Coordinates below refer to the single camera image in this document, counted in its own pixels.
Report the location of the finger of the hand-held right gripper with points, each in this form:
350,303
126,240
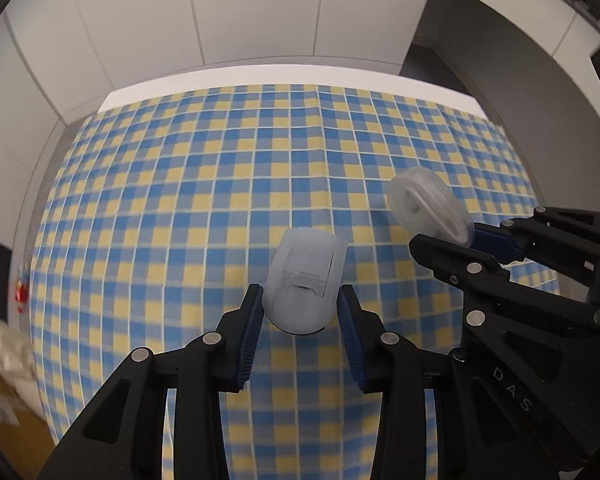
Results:
495,242
440,252

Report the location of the blue yellow checkered tablecloth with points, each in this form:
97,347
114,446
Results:
205,185

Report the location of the cream padded armchair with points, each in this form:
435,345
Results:
0,340

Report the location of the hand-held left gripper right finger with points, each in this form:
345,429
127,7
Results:
352,340

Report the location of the brown cardboard box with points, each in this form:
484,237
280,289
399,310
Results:
10,410

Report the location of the light blue plastic case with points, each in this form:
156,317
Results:
302,280

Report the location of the small red object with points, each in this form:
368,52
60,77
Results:
21,295

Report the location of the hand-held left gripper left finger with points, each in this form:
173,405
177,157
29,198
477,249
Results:
247,340

